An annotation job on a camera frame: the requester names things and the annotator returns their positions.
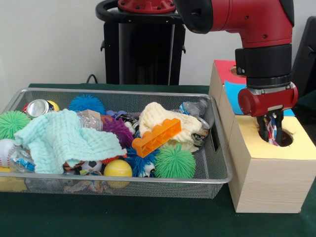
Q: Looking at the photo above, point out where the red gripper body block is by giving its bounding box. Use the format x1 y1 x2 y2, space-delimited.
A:
238 82 299 117

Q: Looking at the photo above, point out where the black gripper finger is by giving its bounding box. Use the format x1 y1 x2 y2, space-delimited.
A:
274 110 284 146
256 116 269 142

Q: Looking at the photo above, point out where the white cloth with coloured shapes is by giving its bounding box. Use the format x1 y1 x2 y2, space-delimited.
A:
264 115 278 147

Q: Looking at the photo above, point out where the shallow mesh bin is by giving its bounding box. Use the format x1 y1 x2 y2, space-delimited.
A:
0 87 233 199

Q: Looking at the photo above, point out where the wooden box with three holes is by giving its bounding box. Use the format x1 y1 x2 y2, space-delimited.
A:
208 59 316 213

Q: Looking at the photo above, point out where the dark green table cloth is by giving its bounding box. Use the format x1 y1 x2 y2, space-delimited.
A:
297 90 316 108
0 83 316 237

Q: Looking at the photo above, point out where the green spiky rubber ball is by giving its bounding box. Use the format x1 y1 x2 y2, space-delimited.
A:
0 110 32 140
154 143 197 180

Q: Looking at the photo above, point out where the orange plastic block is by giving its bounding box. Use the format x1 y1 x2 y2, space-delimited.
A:
131 117 182 158

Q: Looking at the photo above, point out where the cream knitted cloth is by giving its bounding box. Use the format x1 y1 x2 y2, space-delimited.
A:
138 101 210 153

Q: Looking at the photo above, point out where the blue furry toy with eyes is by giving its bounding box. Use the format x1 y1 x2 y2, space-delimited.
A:
124 147 160 178

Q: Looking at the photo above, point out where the purple spiky rubber ball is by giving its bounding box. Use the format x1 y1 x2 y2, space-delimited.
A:
102 118 135 149

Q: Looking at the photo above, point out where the smooth yellow ball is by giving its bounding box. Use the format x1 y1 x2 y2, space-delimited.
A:
103 159 133 178

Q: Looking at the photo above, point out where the blue spiky rubber ball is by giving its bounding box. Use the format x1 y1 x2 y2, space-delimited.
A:
68 94 106 116

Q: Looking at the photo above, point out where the mint green cloth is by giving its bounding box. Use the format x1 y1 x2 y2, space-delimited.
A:
14 108 128 175

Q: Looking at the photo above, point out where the crushed silver drink can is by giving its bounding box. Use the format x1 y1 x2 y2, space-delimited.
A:
26 98 56 119

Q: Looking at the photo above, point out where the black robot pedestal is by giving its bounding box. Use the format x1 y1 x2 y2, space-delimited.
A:
95 0 186 86

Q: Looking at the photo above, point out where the black cable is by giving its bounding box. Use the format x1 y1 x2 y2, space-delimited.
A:
85 73 99 84

